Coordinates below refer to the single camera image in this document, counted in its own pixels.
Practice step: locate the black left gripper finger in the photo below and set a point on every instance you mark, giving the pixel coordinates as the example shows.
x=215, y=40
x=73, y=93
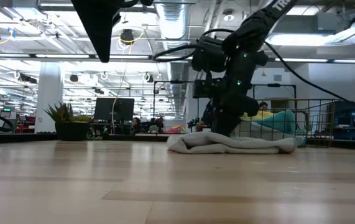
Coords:
x=99, y=28

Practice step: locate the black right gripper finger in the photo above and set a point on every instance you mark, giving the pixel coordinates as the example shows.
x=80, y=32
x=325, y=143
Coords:
x=251, y=107
x=225, y=124

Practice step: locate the grey microfiber towel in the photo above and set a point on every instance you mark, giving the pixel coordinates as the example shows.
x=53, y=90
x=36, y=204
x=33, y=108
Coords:
x=227, y=144

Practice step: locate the turquoise microfiber towel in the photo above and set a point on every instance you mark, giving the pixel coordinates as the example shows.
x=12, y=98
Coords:
x=281, y=121

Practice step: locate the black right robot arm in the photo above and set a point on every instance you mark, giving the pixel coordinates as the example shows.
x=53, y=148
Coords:
x=258, y=25

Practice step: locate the person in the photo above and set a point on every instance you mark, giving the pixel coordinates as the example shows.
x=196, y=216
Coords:
x=263, y=105
x=206, y=118
x=135, y=124
x=159, y=123

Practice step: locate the dark background monitor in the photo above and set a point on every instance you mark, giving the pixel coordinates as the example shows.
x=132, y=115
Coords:
x=113, y=109

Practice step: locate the white building column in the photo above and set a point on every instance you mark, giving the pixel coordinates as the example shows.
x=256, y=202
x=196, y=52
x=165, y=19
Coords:
x=49, y=93

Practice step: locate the blue storage shelving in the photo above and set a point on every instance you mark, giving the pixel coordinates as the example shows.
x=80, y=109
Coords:
x=351, y=121

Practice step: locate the potted succulent plant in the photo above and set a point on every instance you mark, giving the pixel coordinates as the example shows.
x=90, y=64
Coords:
x=68, y=124

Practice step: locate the black background station frame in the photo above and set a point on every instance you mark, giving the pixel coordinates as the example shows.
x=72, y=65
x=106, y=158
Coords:
x=273, y=85

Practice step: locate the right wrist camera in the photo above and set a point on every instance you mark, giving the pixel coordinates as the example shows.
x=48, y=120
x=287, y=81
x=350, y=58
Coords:
x=208, y=88

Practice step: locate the silver ventilation duct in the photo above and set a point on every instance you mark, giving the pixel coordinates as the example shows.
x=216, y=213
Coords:
x=172, y=21

